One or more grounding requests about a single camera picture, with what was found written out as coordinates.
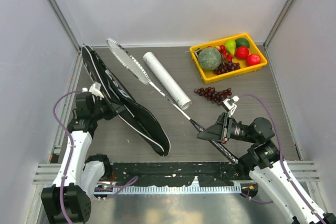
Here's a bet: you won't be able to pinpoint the white slotted cable duct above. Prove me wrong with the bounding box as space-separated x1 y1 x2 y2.
91 183 242 196

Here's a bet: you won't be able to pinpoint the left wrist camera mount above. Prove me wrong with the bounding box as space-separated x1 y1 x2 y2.
82 82 104 99

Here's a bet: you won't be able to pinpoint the red apple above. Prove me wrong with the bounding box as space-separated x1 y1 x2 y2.
235 46 249 60

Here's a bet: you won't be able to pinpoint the white shuttlecock tube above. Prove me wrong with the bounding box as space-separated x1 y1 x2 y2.
143 52 192 111

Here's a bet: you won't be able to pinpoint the red cherries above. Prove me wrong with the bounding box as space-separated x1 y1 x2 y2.
215 45 233 62

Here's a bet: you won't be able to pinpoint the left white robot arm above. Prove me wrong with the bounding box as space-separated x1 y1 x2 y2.
41 90 124 223

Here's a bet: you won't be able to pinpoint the green netted melon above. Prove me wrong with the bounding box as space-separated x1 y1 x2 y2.
197 47 222 71

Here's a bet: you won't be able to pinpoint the black racket bag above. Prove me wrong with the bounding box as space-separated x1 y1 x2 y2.
81 45 171 156

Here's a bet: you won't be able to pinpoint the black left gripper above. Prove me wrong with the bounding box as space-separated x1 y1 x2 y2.
90 93 125 120

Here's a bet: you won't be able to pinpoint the grape bunch in tray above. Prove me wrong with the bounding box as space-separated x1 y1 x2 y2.
213 62 240 75

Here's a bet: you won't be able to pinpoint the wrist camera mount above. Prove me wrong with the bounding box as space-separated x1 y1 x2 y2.
222 95 239 117
82 82 104 99

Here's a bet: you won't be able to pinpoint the dark red grape bunch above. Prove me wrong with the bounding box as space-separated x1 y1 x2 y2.
193 87 232 105

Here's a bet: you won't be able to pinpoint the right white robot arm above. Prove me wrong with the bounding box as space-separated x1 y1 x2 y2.
197 113 335 223

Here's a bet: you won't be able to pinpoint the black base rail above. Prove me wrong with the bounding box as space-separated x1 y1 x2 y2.
107 162 250 187

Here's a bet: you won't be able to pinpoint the badminton racket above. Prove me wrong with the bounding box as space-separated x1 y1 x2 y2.
106 37 239 166

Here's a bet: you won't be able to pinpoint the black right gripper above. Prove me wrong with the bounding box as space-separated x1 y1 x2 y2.
197 111 258 143

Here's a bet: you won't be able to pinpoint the yellow plastic tray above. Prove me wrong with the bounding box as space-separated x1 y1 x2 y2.
189 33 268 84

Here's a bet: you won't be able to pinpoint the red pomegranate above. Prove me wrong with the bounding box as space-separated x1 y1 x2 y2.
245 54 261 67

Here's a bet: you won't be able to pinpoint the green pear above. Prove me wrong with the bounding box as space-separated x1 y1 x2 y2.
224 39 236 55

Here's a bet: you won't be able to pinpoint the aluminium frame bars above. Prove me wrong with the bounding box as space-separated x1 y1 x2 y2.
31 0 87 54

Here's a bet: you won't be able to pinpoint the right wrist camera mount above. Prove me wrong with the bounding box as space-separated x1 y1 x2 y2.
222 95 239 117

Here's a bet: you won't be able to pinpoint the green lime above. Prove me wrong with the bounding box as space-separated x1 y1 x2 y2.
235 38 250 48

